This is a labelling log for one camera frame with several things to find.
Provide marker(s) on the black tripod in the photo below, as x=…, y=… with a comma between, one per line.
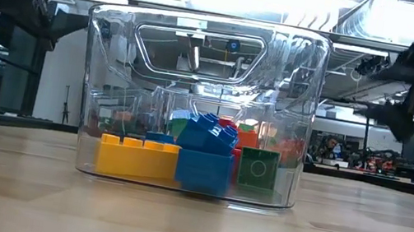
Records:
x=65, y=110

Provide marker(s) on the yellow toy brick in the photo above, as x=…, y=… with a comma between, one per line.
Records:
x=133, y=160

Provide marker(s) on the person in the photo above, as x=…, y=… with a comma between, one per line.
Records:
x=328, y=145

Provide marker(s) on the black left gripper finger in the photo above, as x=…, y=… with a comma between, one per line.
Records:
x=60, y=26

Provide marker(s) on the black aluminium table frame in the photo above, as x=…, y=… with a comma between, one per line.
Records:
x=2, y=122

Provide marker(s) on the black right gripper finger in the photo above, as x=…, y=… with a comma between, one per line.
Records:
x=398, y=119
x=411, y=65

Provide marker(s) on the blue toy brick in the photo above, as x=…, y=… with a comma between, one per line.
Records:
x=202, y=171
x=159, y=137
x=203, y=136

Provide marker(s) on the black ceiling-mounted device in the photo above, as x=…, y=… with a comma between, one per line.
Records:
x=369, y=66

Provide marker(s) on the black wall device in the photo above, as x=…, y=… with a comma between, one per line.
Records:
x=106, y=29

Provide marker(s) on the large red toy brick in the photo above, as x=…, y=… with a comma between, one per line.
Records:
x=227, y=122

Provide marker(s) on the clear plastic bin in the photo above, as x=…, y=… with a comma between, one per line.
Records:
x=113, y=76
x=163, y=101

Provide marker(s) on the black vertical post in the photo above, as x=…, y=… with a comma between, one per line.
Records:
x=365, y=137

